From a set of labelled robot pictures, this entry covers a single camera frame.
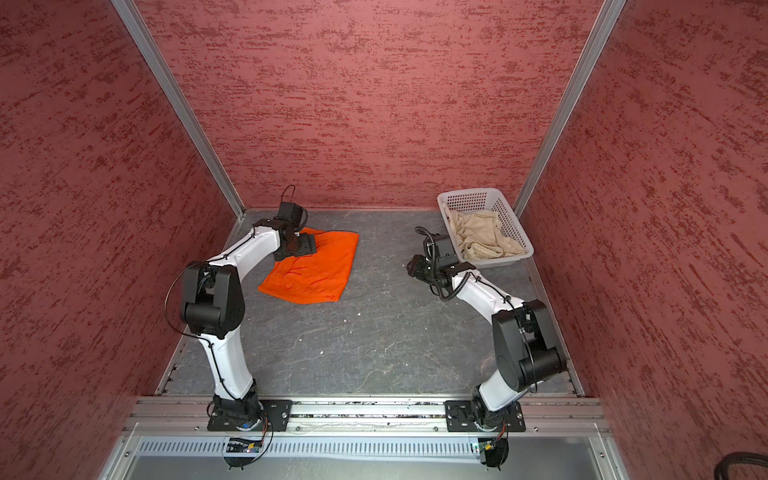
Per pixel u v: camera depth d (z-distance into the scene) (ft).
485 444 2.37
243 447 2.37
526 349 1.46
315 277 3.29
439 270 2.28
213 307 1.73
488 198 3.82
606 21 2.37
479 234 3.59
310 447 2.33
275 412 2.45
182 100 2.87
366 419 2.48
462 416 2.43
